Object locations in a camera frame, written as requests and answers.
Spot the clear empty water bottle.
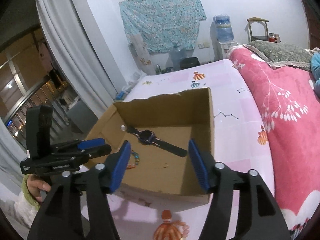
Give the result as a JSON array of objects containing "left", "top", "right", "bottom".
[{"left": 169, "top": 43, "right": 187, "bottom": 71}]

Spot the teal floral hanging cloth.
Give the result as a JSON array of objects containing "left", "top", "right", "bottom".
[{"left": 119, "top": 0, "right": 207, "bottom": 53}]

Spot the wooden chair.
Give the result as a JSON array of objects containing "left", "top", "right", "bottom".
[{"left": 247, "top": 17, "right": 269, "bottom": 42}]

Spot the person left hand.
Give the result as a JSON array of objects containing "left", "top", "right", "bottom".
[{"left": 27, "top": 174, "right": 51, "bottom": 203}]

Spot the blue water jug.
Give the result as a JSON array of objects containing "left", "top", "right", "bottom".
[{"left": 213, "top": 14, "right": 234, "bottom": 43}]

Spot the grey patterned pillow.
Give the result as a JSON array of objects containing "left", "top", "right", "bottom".
[{"left": 243, "top": 41, "right": 312, "bottom": 72}]

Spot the white curtain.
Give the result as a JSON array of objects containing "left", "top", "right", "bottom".
[{"left": 36, "top": 0, "right": 117, "bottom": 117}]

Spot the black bin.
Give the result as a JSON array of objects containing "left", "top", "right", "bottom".
[{"left": 180, "top": 57, "right": 201, "bottom": 69}]

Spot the white water dispenser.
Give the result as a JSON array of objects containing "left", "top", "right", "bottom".
[{"left": 216, "top": 41, "right": 238, "bottom": 60}]

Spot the brown cardboard box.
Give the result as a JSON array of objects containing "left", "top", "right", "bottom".
[{"left": 87, "top": 88, "right": 214, "bottom": 203}]

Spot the multicolour bead bracelet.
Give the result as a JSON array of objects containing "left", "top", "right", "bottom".
[{"left": 126, "top": 149, "right": 141, "bottom": 170}]

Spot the dark red door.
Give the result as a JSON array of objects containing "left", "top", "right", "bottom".
[{"left": 302, "top": 0, "right": 320, "bottom": 49}]

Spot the pink floral blanket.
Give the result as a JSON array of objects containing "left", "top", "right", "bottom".
[{"left": 227, "top": 46, "right": 319, "bottom": 239}]

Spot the green fuzzy sleeve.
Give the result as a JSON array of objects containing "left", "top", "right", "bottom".
[{"left": 22, "top": 174, "right": 40, "bottom": 210}]

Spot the grey cabinet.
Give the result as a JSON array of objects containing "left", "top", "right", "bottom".
[{"left": 67, "top": 100, "right": 98, "bottom": 134}]

